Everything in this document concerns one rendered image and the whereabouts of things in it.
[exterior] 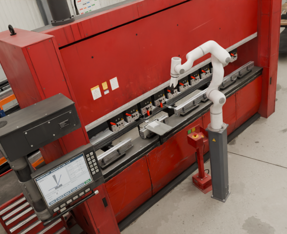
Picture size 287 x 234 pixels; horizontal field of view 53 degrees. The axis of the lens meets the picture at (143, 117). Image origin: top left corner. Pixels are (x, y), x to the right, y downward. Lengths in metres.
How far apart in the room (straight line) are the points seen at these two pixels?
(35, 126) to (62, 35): 0.86
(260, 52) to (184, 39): 1.64
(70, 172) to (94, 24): 1.24
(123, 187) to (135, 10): 1.80
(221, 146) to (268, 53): 1.94
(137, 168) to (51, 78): 1.47
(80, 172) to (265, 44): 3.34
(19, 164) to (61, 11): 1.24
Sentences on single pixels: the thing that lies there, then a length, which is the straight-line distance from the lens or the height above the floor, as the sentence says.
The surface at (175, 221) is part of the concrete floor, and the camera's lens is 3.51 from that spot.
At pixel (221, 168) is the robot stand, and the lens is 3.31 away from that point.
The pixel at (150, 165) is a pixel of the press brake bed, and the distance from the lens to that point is 3.32.
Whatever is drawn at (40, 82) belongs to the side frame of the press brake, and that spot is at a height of 2.03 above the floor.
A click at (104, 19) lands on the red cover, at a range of 2.62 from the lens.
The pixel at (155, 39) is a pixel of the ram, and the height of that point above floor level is 1.90.
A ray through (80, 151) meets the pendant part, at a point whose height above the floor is 1.60.
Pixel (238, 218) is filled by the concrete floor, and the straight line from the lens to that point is 3.51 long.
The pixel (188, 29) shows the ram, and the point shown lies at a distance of 3.37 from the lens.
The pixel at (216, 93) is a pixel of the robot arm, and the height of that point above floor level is 1.42.
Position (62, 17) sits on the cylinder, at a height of 2.35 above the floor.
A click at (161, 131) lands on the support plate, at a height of 1.00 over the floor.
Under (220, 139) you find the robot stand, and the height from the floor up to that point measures 0.90.
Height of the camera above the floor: 2.72
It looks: 30 degrees down
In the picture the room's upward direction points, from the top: 12 degrees counter-clockwise
